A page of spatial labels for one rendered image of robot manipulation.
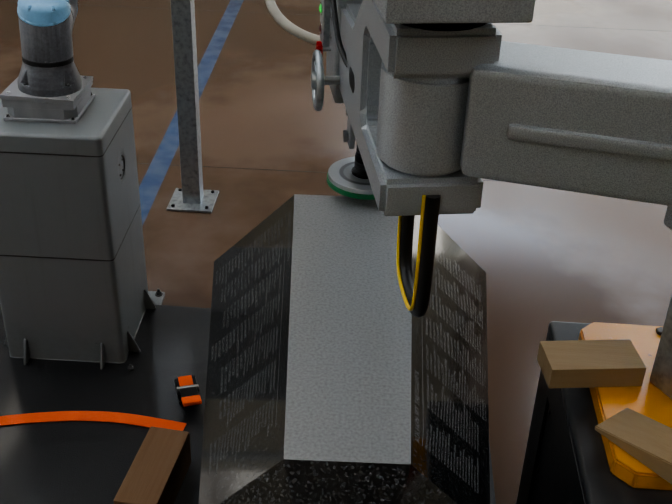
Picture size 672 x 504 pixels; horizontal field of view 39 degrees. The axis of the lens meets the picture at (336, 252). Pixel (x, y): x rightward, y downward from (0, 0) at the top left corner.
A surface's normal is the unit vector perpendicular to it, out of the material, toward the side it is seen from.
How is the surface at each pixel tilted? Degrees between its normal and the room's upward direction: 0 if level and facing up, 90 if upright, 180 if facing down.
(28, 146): 90
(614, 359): 0
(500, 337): 0
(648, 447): 11
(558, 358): 0
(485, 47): 90
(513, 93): 90
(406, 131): 90
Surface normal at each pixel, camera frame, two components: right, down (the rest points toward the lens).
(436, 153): 0.12, 0.52
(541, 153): -0.26, 0.50
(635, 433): -0.09, -0.92
